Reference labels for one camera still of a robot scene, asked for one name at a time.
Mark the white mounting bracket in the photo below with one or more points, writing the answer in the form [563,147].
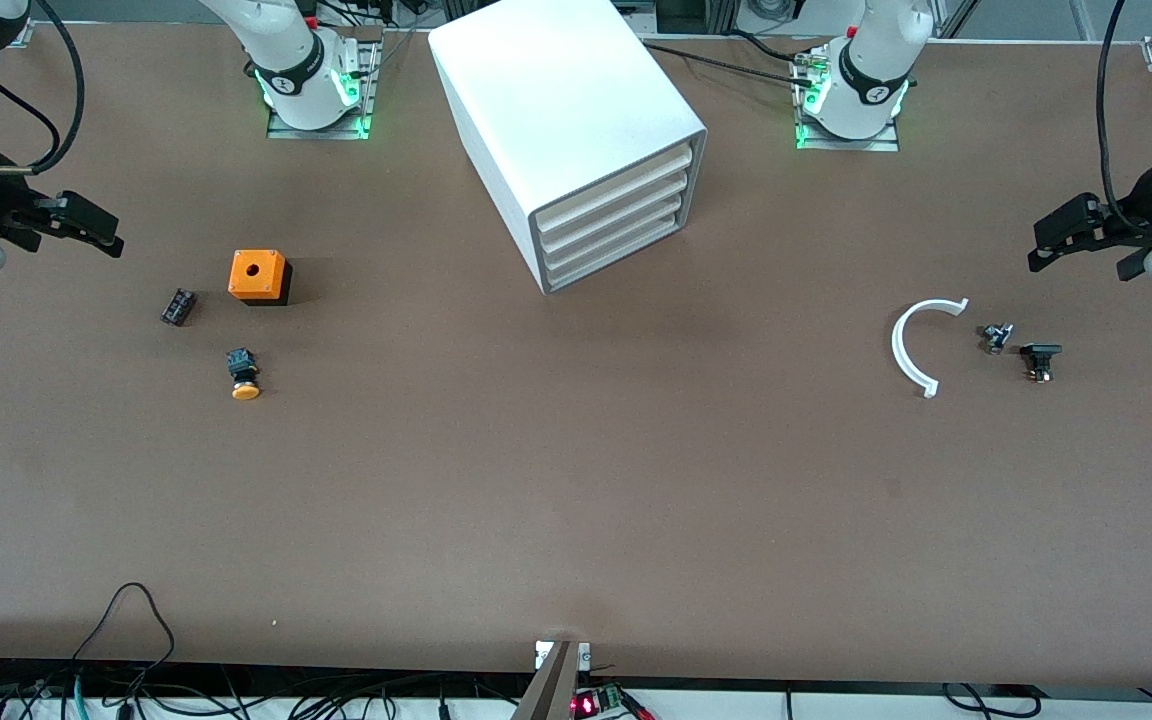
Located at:
[586,655]

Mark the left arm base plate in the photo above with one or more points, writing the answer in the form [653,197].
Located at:
[846,146]

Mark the black switch part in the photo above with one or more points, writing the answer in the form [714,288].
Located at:
[1040,352]

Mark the small black silver part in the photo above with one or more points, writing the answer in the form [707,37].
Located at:
[996,338]

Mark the orange box with hole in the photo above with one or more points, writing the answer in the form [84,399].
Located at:
[256,282]

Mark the small black terminal block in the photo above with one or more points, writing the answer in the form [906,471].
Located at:
[179,307]

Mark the circuit board with red light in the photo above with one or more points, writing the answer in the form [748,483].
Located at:
[586,705]

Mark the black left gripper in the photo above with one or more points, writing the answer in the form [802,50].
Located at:
[1132,214]

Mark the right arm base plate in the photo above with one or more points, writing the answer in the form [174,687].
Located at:
[368,90]

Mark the orange push button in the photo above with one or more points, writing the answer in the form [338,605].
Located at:
[245,391]

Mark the white curved plastic arc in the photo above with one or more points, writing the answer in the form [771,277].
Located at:
[897,345]

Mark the grey camera post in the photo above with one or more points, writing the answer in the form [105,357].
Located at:
[551,690]

